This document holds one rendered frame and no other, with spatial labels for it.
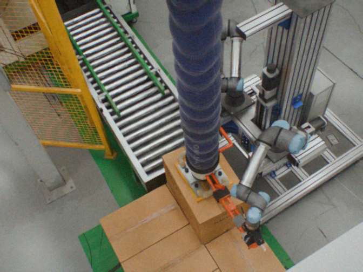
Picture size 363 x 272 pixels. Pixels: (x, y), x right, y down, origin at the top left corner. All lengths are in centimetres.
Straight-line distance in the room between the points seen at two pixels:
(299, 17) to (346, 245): 218
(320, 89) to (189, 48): 153
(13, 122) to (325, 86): 231
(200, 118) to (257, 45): 301
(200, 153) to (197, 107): 50
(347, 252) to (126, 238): 305
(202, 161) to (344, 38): 314
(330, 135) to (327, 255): 391
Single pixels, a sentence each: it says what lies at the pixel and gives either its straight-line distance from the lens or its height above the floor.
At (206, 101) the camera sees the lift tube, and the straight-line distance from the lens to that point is 218.
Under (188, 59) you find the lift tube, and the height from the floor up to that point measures 224.
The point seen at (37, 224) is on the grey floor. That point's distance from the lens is 425.
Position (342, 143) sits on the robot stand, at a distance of 424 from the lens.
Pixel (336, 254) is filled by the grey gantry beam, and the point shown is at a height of 332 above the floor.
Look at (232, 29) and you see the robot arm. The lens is 300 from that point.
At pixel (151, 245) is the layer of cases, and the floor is 54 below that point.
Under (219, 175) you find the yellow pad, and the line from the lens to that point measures 304.
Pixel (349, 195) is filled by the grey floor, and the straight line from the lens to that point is 423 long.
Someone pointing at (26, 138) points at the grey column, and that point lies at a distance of 363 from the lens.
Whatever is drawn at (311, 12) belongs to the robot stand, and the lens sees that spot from 254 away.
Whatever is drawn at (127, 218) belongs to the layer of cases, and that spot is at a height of 54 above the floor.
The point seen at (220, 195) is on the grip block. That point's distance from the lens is 284.
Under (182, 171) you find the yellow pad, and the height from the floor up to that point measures 97.
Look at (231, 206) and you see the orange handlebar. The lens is 281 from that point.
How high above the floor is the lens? 366
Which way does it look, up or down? 56 degrees down
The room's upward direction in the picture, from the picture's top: 7 degrees counter-clockwise
